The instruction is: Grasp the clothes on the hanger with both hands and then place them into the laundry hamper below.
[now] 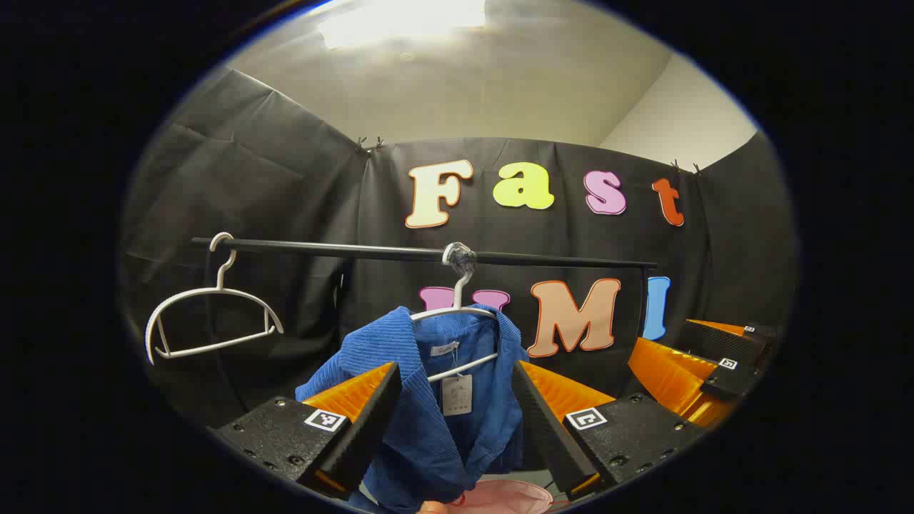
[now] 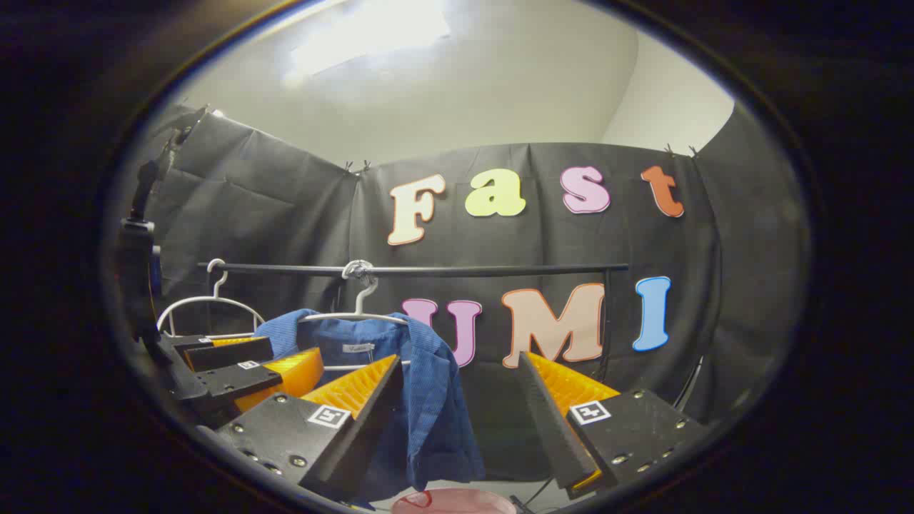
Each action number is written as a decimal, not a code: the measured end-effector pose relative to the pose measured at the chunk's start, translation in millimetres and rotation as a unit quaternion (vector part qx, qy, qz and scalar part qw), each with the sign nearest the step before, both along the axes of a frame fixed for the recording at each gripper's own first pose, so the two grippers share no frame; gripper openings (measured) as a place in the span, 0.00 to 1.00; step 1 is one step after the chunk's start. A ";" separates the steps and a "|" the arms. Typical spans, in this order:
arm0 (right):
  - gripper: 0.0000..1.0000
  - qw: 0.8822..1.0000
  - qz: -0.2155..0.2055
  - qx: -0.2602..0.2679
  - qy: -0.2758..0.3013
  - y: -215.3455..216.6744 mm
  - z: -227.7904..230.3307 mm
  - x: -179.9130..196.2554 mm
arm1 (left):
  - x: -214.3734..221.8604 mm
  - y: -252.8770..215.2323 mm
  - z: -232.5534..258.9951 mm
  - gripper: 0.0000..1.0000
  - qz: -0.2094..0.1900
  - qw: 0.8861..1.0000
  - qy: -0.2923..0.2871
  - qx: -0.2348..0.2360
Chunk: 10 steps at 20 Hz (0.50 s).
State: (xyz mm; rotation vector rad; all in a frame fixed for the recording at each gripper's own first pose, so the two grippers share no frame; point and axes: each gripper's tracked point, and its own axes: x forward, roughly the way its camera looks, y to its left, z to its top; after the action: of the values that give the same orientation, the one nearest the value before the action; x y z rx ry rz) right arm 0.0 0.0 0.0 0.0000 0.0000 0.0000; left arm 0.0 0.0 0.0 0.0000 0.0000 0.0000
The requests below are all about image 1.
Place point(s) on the pink laundry hamper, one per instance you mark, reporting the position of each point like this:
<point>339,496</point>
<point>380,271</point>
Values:
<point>507,496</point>

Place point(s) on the black backdrop cloth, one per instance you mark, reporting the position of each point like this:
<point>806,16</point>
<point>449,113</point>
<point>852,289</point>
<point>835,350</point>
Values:
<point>285,178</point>

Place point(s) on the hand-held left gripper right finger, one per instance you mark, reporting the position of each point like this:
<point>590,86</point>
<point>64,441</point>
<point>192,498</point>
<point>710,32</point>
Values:
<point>543,435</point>

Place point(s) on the plain white hanger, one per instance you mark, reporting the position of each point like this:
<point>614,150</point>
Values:
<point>214,291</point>

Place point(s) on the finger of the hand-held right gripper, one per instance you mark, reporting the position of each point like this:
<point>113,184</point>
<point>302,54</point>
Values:
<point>728,382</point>
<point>714,343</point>

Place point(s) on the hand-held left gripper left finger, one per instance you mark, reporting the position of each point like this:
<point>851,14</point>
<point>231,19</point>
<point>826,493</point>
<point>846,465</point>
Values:
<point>371,435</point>

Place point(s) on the white hanger with taped hook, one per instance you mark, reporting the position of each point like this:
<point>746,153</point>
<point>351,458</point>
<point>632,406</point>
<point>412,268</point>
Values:
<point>457,293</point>

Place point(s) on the ceiling light panel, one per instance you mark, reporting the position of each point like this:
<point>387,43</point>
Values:
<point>400,18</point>

